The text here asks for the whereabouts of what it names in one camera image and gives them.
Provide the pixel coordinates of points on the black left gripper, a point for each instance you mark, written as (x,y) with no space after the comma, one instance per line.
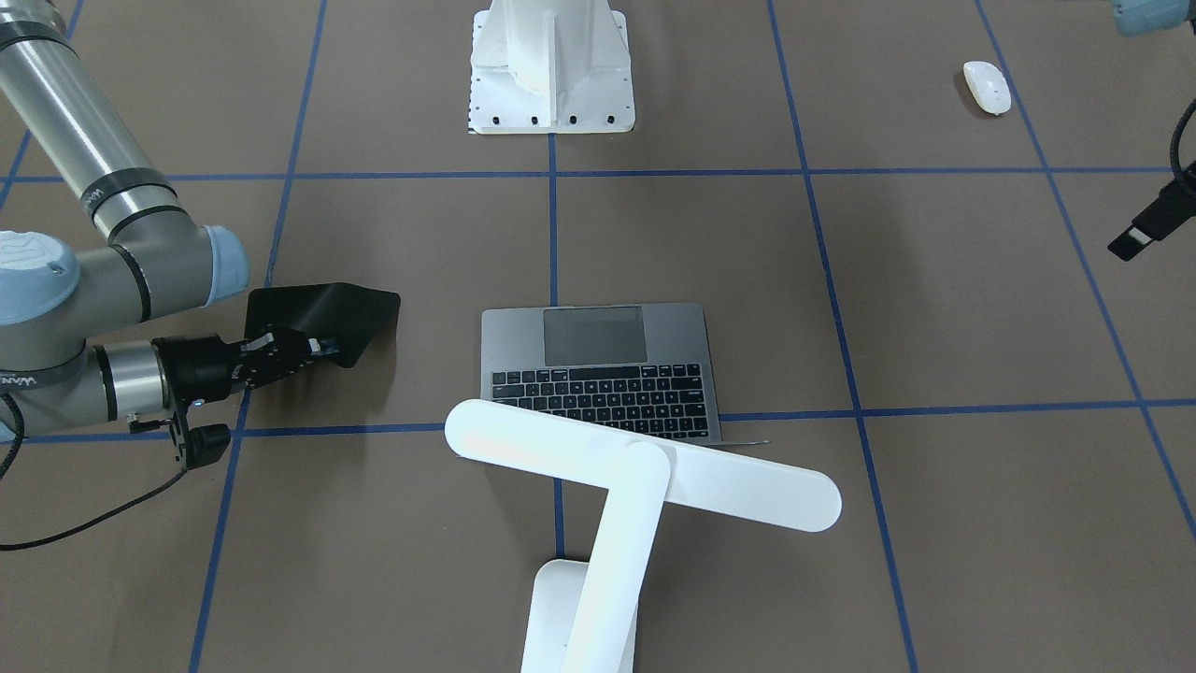
(1146,233)

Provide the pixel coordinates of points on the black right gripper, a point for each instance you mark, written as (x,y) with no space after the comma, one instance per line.
(199,368)

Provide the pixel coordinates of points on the black square mouse pad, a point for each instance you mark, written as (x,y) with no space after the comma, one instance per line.
(321,321)

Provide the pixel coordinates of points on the grey laptop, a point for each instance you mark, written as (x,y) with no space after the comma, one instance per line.
(643,368)

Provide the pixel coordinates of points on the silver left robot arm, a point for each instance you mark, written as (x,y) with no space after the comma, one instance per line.
(1137,18)

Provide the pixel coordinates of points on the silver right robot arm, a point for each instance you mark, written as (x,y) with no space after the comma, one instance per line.
(155,261)

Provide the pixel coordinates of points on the white computer mouse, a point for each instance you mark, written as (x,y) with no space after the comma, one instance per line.
(988,87)

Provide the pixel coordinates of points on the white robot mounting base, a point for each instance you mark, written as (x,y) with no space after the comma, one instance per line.
(550,67)

